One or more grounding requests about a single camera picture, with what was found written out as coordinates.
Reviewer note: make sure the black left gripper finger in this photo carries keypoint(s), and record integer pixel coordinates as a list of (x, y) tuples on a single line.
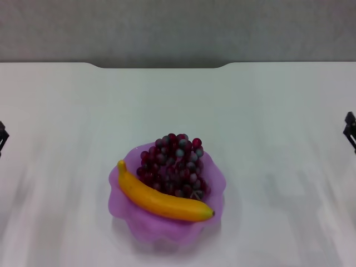
[(2, 136)]

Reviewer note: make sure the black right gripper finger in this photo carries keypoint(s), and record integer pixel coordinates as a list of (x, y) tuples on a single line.
[(351, 130)]

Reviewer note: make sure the yellow banana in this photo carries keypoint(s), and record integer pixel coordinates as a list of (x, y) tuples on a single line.
[(161, 200)]

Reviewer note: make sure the dark red grape bunch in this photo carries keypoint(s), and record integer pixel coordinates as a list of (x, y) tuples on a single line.
[(172, 167)]

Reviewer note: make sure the purple wavy plastic bowl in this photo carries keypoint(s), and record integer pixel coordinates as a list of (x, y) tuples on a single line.
[(167, 231)]

